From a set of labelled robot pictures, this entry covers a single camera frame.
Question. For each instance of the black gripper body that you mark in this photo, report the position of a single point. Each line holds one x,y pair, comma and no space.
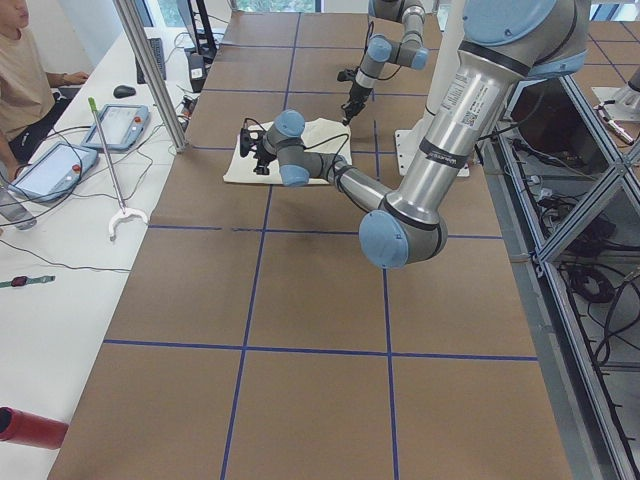
263,159
356,95

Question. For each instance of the cream long-sleeve cat shirt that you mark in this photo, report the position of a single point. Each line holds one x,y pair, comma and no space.
320,135

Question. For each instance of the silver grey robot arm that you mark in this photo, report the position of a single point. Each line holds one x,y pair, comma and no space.
409,52
503,43

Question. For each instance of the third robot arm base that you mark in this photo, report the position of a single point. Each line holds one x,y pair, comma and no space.
619,104

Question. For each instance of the far blue teach pendant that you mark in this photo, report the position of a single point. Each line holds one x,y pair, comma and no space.
122,125

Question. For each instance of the blue teach pendant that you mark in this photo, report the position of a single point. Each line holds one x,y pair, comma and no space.
122,125
55,173

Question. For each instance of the white reacher grabber tool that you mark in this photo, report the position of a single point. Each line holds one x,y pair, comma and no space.
124,212

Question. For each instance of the black computer mouse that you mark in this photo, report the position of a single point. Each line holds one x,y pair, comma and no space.
123,91

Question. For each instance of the near blue teach pendant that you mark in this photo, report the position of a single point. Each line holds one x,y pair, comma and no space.
55,173

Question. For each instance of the seated person beige shirt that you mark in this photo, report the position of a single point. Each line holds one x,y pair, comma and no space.
28,107

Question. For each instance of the red bottle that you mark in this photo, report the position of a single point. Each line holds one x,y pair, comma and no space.
32,430

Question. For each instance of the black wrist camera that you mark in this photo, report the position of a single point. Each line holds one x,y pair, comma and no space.
250,141
346,75

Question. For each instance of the aluminium frame post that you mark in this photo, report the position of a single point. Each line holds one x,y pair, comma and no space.
141,48

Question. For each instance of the aluminium frame cabinet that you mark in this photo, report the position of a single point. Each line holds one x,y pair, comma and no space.
567,199

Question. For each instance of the green strap wristwatch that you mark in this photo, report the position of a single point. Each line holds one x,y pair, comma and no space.
21,281

